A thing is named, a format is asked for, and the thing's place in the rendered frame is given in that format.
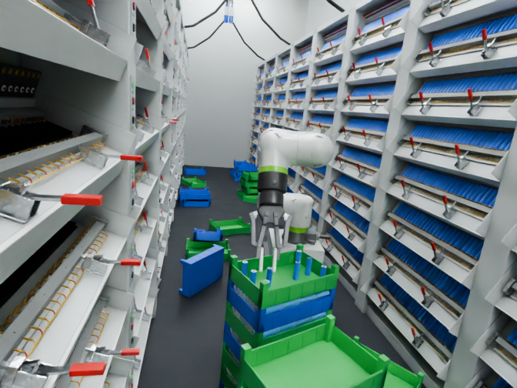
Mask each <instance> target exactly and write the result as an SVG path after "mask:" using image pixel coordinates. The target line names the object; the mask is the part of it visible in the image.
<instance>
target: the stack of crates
mask: <svg viewBox="0 0 517 388"><path fill-rule="evenodd" d="M389 360H390V359H389V358H388V357H387V356H385V355H384V354H382V355H381V356H379V358H378V359H376V358H375V357H374V356H373V355H371V354H370V353H369V352H367V351H366V350H365V349H363V348H362V347H361V346H360V345H359V344H357V343H356V342H355V341H354V340H352V339H351V338H350V337H348V336H347V335H346V334H344V333H343V332H342V331H341V330H340V329H338V328H337V327H336V326H335V317H334V316H333V315H332V314H330V315H327V316H326V318H325V323H323V324H321V325H318V326H315V327H312V328H310V329H307V330H304V331H301V332H300V333H296V334H293V335H291V336H287V337H285V338H282V339H279V340H276V341H274V342H271V343H268V344H265V345H263V346H260V347H257V348H254V349H252V348H251V346H250V345H249V344H248V343H246V344H243V345H241V352H240V359H239V367H238V382H237V388H383V387H384V384H385V378H386V374H387V371H388V367H389Z"/></svg>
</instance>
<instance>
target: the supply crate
mask: <svg viewBox="0 0 517 388"><path fill-rule="evenodd" d="M303 248H304V245H302V244H301V243H299V244H297V246H296V250H293V251H289V252H285V253H280V260H276V271H275V273H272V284H271V287H269V282H267V281H266V280H265V279H266V274H267V268H268V267H272V259H273V255H268V256H263V264H262V271H261V272H259V260H260V259H257V258H252V259H244V260H240V261H238V257H237V256H236V255H233V256H230V262H229V271H228V277H229V279H230V280H231V281H232V282H233V283H234V284H235V285H236V286H237V287H238V288H239V289H240V290H241V291H242V292H243V293H244V294H245V295H246V296H247V297H248V298H249V299H250V300H251V301H252V302H253V303H254V304H255V305H256V306H257V307H259V308H260V309H265V308H269V307H271V306H276V305H278V304H282V303H287V302H289V301H293V300H295V299H300V298H303V297H306V296H311V295H313V294H316V293H321V292H324V291H327V290H330V289H334V288H336V284H337V279H338V274H339V266H338V265H337V264H332V265H331V268H329V267H327V269H326V274H325V276H321V277H320V272H321V266H322V265H324V266H325V264H323V263H321V262H319V261H318V260H317V259H314V258H313V257H312V267H311V272H310V276H307V275H305V268H306V262H307V257H311V256H310V255H308V254H306V253H304V252H303ZM297 250H301V251H302V254H301V260H300V263H301V264H300V270H299V280H294V279H293V275H294V268H295V258H296V251H297ZM242 261H247V262H248V269H247V277H246V276H245V275H244V274H243V273H242ZM253 269H254V270H256V271H257V273H256V281H255V284H254V283H253V282H252V281H251V280H250V275H251V270H253Z"/></svg>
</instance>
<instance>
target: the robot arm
mask: <svg viewBox="0 0 517 388"><path fill-rule="evenodd" d="M257 151H258V188H257V191H258V198H257V202H256V203H257V207H258V209H257V211H254V212H250V213H249V217H250V220H251V244H252V245H253V246H255V247H256V248H257V250H256V258H257V259H260V260H259V272H261V271H262V264H263V252H264V248H263V247H262V240H263V237H264V233H265V227H266V224H267V223H272V224H273V227H274V234H275V248H274V249H273V259H272V272H273V273H275V271H276V260H280V251H281V249H282V248H285V247H286V246H287V243H291V244H294V245H297V244H299V243H301V244H302V245H305V244H307V243H308V244H310V245H313V246H314V245H315V243H316V241H317V240H319V239H331V236H328V235H322V234H320V233H319V232H316V230H315V229H309V226H310V221H311V215H312V205H313V200H312V198H311V197H310V196H307V195H303V194H297V193H289V192H287V184H288V169H289V166H305V167H312V168H320V167H323V166H325V165H327V164H328V163H329V162H330V161H331V159H332V157H333V154H334V146H333V144H332V141H331V139H330V138H329V137H328V136H326V135H324V134H321V133H317V132H296V131H290V130H284V129H277V128H269V129H266V130H265V131H264V132H263V133H262V134H261V135H260V137H259V141H258V146H257ZM257 214H258V215H259V217H260V218H261V220H262V226H261V230H260V233H259V237H258V242H256V241H255V219H256V217H257ZM282 217H284V220H285V225H284V232H283V234H282V244H281V243H280V235H279V220H280V219H281V218H282Z"/></svg>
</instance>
